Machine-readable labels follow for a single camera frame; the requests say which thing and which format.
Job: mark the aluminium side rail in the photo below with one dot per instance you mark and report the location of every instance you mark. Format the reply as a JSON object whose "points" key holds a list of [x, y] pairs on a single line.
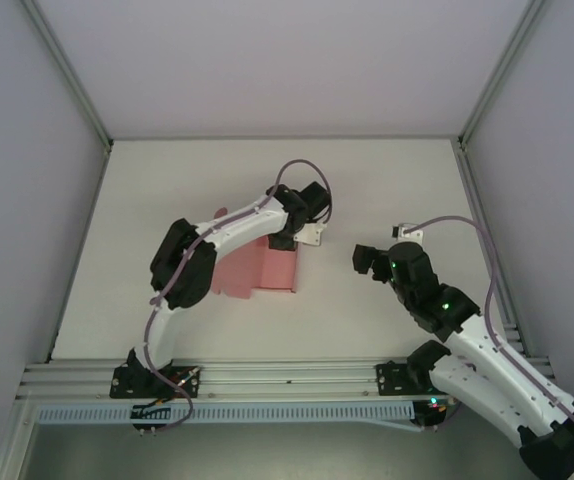
{"points": [[469, 185], [102, 167]]}

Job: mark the grey metal sheet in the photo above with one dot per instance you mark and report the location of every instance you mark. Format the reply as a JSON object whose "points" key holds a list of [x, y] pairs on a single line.
{"points": [[267, 450]]}

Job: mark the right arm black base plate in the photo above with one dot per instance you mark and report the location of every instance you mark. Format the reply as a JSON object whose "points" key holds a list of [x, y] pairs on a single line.
{"points": [[392, 380]]}

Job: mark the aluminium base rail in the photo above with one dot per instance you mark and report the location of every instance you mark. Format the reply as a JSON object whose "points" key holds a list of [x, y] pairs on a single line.
{"points": [[287, 375]]}

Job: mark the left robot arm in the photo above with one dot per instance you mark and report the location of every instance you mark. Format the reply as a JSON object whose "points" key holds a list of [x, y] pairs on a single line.
{"points": [[247, 225]]}

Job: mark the aluminium frame post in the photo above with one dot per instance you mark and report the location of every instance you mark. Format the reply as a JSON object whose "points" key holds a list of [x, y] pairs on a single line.
{"points": [[502, 65], [67, 70]]}

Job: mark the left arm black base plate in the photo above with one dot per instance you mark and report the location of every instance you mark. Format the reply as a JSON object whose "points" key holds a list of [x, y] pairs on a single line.
{"points": [[119, 382]]}

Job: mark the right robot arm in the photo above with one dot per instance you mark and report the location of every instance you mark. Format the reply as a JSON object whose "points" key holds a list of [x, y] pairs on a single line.
{"points": [[482, 380]]}

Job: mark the aluminium frame leg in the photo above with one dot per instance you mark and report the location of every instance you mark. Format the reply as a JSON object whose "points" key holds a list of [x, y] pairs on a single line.
{"points": [[9, 450]]}

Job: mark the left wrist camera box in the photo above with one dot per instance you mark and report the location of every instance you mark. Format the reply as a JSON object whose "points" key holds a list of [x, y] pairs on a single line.
{"points": [[312, 235]]}

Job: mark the pink paper box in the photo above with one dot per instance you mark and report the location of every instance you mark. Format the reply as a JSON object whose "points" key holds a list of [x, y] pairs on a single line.
{"points": [[277, 270]]}

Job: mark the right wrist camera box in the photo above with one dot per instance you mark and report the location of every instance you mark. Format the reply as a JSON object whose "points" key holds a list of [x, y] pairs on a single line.
{"points": [[407, 231]]}

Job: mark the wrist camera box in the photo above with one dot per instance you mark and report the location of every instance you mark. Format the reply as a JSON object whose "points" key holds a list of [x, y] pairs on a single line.
{"points": [[312, 235], [407, 231]]}

